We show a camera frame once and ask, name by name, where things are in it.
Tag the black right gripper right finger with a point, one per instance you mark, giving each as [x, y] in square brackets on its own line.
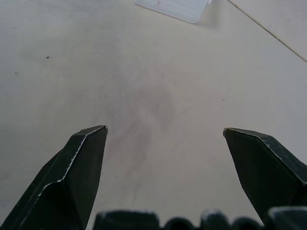
[271, 172]

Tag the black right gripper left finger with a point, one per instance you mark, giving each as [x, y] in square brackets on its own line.
[60, 191]

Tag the clear plastic container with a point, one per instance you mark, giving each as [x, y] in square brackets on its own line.
[175, 8]

